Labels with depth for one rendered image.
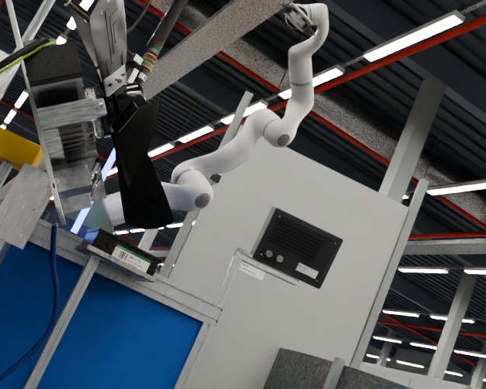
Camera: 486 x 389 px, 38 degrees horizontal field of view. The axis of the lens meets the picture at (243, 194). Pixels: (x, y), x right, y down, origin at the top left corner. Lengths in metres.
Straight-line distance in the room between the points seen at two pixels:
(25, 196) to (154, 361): 0.78
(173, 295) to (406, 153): 7.25
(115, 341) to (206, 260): 1.58
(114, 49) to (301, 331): 2.40
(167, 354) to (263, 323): 1.58
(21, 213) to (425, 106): 8.20
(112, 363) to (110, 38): 1.05
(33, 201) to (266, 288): 2.24
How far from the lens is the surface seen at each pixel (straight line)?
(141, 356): 2.36
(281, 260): 2.39
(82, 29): 2.15
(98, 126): 1.95
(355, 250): 4.07
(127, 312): 2.36
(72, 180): 1.90
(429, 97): 9.76
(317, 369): 3.53
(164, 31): 2.19
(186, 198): 2.70
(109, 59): 1.90
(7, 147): 2.42
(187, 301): 2.36
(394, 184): 9.21
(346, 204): 4.09
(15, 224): 1.85
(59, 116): 1.70
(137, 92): 1.97
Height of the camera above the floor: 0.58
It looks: 15 degrees up
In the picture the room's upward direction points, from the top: 24 degrees clockwise
